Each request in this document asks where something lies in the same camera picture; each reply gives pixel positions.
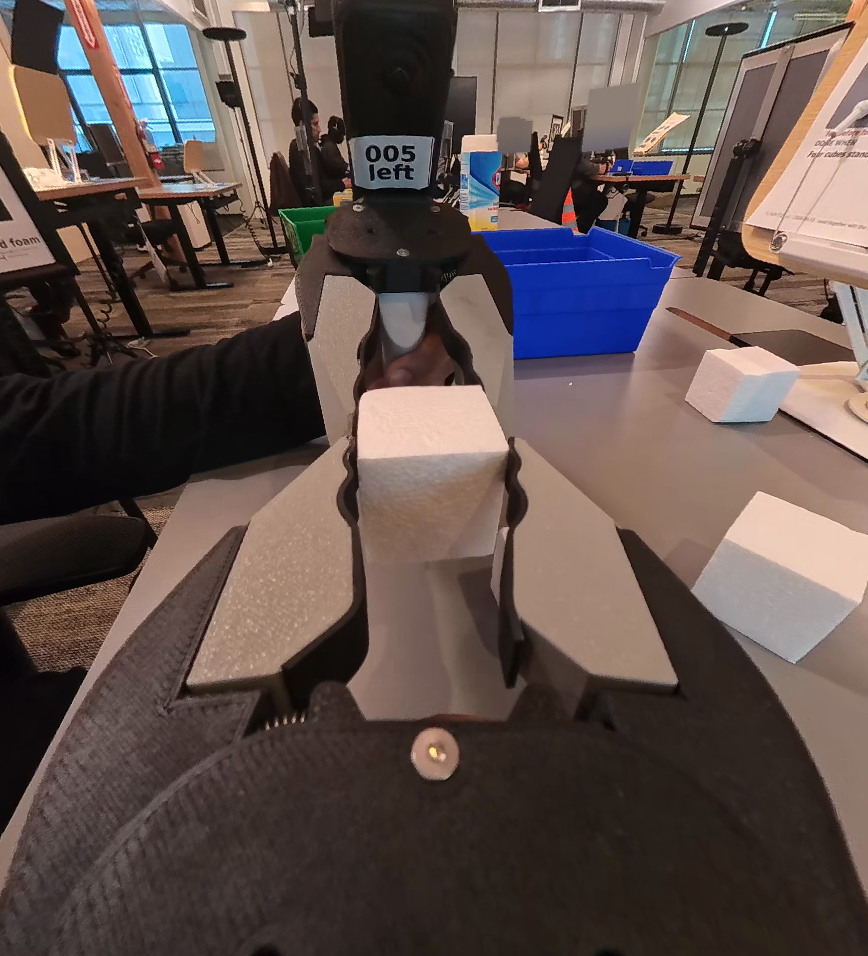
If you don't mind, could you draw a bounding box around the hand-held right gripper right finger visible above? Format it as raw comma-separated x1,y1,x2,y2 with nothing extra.
497,437,680,718

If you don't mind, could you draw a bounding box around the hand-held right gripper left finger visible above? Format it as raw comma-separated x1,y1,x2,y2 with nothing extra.
185,437,370,692

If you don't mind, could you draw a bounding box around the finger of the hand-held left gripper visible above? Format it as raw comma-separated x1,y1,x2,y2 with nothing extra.
305,272,388,443
432,270,517,443

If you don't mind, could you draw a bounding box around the person's left forearm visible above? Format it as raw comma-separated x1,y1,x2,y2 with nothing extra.
0,312,328,530

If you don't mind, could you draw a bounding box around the person's left hand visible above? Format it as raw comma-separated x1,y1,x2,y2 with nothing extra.
383,332,456,391

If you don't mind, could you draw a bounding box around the blue plastic bin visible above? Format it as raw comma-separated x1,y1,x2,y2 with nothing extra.
475,226,681,361

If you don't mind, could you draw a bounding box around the green plastic bin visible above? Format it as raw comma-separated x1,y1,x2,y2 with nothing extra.
278,205,341,270

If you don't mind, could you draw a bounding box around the disinfectant wipes canister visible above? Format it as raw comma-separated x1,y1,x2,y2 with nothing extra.
458,134,505,233

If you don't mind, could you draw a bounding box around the wooden top background desk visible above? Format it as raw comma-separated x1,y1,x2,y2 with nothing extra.
30,177,248,337

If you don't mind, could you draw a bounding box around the white wooden document stand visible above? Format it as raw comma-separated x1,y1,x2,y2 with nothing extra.
740,0,868,486

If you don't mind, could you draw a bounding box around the black phone on table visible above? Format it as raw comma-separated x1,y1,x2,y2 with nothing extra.
729,329,857,367

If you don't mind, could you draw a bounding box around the grey framed board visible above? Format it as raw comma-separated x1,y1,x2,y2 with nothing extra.
691,22,853,229

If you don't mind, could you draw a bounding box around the printed instruction sheet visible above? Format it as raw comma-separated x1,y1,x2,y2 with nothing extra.
746,0,868,258

